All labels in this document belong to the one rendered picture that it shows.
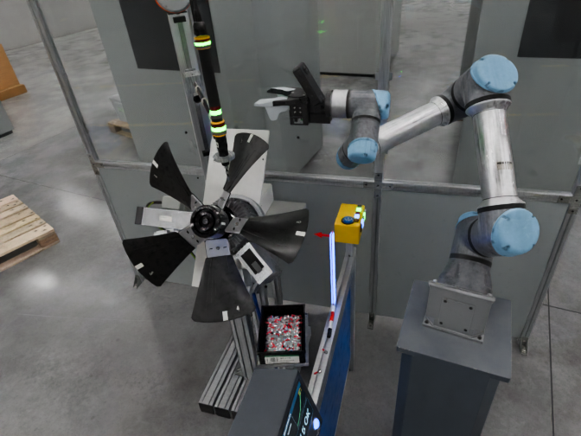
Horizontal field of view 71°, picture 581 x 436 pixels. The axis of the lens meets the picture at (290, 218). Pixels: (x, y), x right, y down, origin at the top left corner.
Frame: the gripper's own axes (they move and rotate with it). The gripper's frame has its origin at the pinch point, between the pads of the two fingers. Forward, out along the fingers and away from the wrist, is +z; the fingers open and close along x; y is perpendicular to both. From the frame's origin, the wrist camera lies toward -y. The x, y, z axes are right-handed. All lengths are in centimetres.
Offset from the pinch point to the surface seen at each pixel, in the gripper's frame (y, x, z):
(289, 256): 50, -10, -6
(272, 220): 46.4, 3.7, 3.3
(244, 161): 27.9, 12.0, 14.6
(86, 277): 166, 67, 189
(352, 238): 65, 21, -23
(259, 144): 22.6, 14.8, 9.1
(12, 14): 82, 909, 1088
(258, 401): 42, -65, -17
